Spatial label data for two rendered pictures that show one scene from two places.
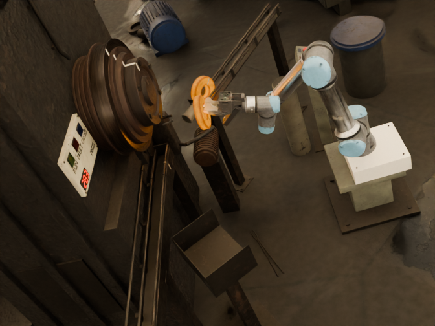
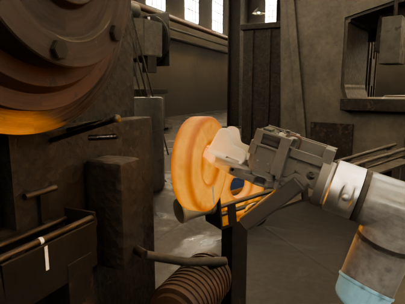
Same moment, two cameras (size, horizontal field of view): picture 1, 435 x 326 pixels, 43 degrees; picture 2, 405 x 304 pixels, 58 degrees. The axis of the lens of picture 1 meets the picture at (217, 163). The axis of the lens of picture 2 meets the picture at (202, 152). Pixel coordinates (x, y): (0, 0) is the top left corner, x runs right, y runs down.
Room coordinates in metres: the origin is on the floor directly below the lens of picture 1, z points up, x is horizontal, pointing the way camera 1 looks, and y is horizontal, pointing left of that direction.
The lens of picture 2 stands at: (1.45, -0.10, 0.94)
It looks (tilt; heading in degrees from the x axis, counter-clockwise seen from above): 10 degrees down; 7
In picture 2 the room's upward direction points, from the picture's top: straight up
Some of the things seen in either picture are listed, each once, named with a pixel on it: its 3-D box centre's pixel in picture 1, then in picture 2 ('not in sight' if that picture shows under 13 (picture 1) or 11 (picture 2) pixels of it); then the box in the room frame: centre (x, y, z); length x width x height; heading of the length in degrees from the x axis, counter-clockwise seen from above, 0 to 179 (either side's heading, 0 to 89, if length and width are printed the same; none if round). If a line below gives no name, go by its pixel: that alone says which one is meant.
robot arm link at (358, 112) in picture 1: (355, 121); not in sight; (1.87, -0.66, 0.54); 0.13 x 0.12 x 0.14; 149
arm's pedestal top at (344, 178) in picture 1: (362, 160); not in sight; (1.87, -0.67, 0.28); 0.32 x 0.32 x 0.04; 79
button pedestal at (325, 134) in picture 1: (318, 99); not in sight; (2.39, -0.66, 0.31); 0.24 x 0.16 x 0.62; 162
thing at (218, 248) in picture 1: (234, 290); not in sight; (1.41, 0.15, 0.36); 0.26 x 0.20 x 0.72; 17
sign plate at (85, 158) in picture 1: (79, 154); not in sight; (1.67, 0.45, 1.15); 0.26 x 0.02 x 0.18; 162
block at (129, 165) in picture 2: (163, 134); (114, 211); (2.19, 0.19, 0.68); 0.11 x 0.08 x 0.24; 72
